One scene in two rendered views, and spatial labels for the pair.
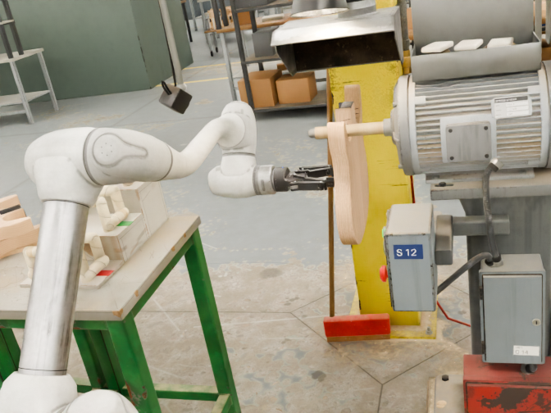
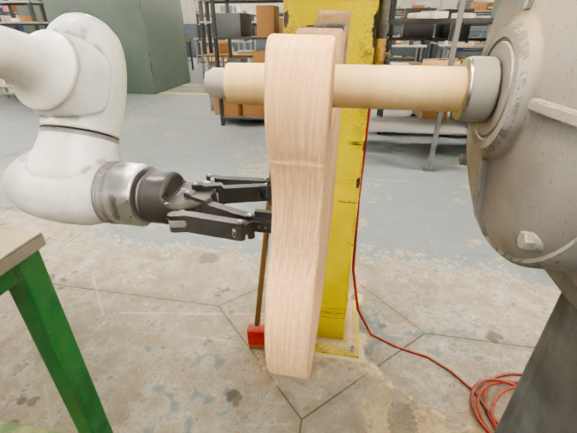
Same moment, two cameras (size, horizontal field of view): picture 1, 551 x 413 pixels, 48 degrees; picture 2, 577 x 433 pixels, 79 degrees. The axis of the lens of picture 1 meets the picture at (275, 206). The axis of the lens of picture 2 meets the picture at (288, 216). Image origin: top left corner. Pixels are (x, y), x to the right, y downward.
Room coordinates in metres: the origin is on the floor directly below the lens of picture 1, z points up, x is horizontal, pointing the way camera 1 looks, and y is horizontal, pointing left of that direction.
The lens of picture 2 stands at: (1.28, -0.14, 1.29)
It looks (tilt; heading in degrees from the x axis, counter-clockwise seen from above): 28 degrees down; 352
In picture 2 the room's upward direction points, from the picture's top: straight up
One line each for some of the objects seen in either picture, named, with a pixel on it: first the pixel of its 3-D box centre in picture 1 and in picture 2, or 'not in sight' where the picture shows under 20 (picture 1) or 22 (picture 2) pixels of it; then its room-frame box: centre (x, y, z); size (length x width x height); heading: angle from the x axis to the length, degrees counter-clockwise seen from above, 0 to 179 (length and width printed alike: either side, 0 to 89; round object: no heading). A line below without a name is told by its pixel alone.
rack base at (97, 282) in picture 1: (72, 274); not in sight; (1.65, 0.62, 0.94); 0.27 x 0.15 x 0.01; 70
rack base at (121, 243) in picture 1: (96, 238); not in sight; (1.80, 0.57, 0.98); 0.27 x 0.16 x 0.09; 70
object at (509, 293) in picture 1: (510, 262); not in sight; (1.30, -0.54, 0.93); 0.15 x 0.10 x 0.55; 71
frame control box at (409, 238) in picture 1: (443, 261); not in sight; (1.26, -0.36, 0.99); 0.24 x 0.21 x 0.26; 71
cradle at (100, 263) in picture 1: (96, 267); not in sight; (1.62, 0.54, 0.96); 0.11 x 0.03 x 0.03; 160
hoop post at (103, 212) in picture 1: (104, 215); not in sight; (1.73, 0.51, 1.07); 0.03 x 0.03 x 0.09
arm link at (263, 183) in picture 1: (267, 179); (133, 194); (1.76, 0.01, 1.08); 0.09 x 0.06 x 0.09; 161
